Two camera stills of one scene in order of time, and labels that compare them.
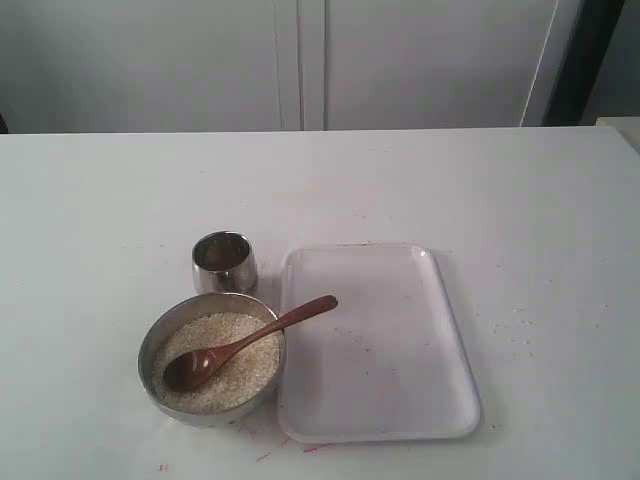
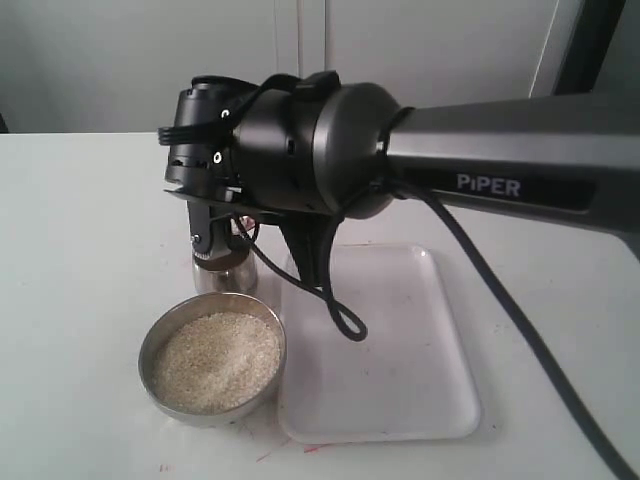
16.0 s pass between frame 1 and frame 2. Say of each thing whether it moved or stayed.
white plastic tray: stayed
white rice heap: stayed
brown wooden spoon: moved
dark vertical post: stayed
